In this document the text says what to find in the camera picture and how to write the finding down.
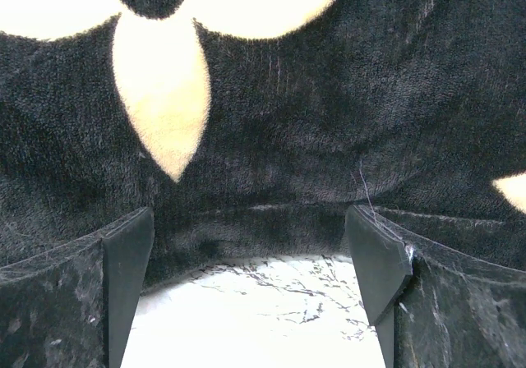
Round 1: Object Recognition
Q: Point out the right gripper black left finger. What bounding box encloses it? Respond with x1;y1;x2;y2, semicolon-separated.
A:
1;208;155;367

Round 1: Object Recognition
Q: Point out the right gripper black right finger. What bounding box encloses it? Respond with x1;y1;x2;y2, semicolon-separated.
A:
345;205;525;367

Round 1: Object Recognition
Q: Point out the black pillowcase with cream flowers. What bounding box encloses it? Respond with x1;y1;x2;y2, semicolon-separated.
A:
1;0;525;286

